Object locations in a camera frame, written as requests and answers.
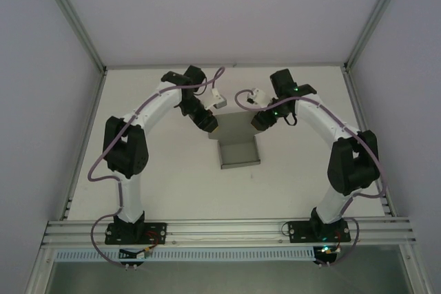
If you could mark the aluminium frame post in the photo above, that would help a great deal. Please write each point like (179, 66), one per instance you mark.
(375, 15)
(76, 22)

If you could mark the aluminium frame leg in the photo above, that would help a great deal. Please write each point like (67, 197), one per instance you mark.
(38, 273)
(413, 273)

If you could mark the grey cardboard box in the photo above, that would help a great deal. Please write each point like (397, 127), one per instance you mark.
(237, 156)

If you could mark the grey metal panel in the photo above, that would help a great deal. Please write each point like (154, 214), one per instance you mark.
(224, 278)

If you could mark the aluminium mounting rail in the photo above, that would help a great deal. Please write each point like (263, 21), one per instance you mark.
(224, 230)

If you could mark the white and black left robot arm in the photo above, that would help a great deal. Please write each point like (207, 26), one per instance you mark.
(131, 156)

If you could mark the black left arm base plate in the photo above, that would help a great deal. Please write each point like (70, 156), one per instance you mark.
(156, 230)

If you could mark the aluminium table side rail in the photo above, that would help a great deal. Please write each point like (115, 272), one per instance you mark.
(357, 108)
(87, 135)

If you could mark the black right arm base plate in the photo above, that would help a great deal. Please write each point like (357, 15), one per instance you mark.
(299, 232)

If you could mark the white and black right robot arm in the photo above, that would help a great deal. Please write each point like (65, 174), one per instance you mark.
(348, 166)

